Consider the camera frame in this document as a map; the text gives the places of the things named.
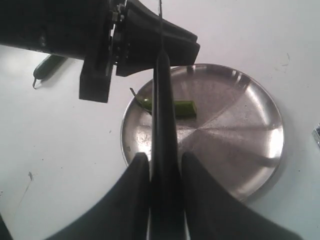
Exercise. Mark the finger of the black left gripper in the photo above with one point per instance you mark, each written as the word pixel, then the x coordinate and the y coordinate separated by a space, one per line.
pixel 140 35

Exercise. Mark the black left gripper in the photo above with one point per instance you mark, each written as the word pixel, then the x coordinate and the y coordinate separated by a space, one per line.
pixel 68 28

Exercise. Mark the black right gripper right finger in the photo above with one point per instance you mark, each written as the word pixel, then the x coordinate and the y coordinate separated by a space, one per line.
pixel 213 214

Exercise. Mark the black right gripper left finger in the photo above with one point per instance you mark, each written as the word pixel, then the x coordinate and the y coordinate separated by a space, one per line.
pixel 122 214

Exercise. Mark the black kitchen knife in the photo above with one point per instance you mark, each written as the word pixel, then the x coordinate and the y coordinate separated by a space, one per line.
pixel 167 216

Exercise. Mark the green cucumber with stem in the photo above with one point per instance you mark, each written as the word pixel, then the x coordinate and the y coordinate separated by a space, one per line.
pixel 184 109

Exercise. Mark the steel wire utensil basket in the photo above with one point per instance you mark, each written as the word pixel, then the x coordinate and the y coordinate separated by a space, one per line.
pixel 316 134

